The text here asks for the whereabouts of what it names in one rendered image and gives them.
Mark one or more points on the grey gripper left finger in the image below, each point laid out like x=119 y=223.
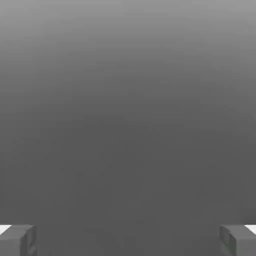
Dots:
x=16 y=241

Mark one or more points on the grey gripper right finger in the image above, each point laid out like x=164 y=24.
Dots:
x=240 y=241

